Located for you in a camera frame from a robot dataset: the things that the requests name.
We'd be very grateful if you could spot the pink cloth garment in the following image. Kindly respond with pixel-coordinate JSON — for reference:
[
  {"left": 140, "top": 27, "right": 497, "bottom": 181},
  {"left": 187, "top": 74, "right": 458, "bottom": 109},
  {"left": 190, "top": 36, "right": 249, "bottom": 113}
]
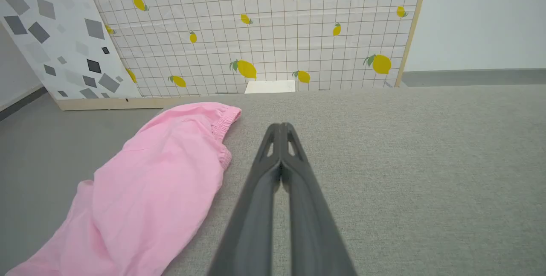
[{"left": 4, "top": 102, "right": 242, "bottom": 276}]

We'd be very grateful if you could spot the white box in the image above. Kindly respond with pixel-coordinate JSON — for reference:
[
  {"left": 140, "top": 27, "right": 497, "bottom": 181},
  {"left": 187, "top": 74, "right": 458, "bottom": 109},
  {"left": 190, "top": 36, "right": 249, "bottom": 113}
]
[{"left": 244, "top": 80, "right": 296, "bottom": 94}]

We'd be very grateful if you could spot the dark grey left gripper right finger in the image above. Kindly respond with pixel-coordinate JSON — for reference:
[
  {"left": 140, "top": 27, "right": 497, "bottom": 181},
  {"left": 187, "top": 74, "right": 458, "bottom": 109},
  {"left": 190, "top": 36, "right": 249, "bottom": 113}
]
[{"left": 281, "top": 123, "right": 357, "bottom": 276}]

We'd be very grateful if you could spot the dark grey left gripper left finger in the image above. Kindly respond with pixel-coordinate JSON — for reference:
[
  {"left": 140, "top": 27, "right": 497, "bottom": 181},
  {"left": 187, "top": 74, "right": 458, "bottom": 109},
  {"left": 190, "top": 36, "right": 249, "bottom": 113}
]
[{"left": 208, "top": 123, "right": 282, "bottom": 276}]

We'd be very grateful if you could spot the grey geometric pattern panel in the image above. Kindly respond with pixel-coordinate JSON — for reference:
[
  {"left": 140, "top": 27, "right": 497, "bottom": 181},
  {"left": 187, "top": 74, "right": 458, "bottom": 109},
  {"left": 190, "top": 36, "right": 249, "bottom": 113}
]
[{"left": 0, "top": 0, "right": 142, "bottom": 102}]

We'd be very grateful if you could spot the lemon print partition panel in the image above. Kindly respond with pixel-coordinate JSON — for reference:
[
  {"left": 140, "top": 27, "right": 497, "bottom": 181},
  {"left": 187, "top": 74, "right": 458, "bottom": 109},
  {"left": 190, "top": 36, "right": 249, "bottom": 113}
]
[{"left": 81, "top": 0, "right": 431, "bottom": 110}]

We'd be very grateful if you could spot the grey fabric sofa seat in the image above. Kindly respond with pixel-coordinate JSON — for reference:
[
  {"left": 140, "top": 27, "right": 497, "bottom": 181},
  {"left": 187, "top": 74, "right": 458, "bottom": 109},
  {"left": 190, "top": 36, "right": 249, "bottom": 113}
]
[{"left": 162, "top": 85, "right": 546, "bottom": 276}]

